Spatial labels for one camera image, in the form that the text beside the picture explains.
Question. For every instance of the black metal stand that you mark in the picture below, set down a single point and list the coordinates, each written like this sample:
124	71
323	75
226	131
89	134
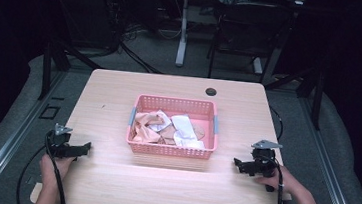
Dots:
47	69
318	95

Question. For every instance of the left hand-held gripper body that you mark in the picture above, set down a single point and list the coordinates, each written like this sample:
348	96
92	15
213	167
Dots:
60	147

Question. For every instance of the person's right hand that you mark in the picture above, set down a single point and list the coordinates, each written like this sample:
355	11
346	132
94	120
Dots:
283	182

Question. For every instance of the pink plastic basket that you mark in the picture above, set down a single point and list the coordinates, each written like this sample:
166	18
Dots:
171	150

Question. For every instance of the brown crumpled cloth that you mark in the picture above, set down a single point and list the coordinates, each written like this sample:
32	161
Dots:
167	135

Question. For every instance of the short white table foot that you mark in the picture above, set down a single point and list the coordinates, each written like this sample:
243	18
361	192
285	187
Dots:
258	65

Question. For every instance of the white and peach crumpled cloth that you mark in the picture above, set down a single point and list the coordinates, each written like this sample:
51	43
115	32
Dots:
160	120

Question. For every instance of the tan crumpled cloth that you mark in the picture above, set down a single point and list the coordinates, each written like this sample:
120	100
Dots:
199	131

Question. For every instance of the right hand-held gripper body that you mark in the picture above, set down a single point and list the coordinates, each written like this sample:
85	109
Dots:
261	165

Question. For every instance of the white metal table leg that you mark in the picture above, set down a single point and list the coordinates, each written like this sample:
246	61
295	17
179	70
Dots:
182	35

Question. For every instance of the person's left hand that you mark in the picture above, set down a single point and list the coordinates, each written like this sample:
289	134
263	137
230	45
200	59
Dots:
53	168

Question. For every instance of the aluminium floor rail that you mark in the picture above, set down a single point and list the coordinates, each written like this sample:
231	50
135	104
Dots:
7	142
329	173

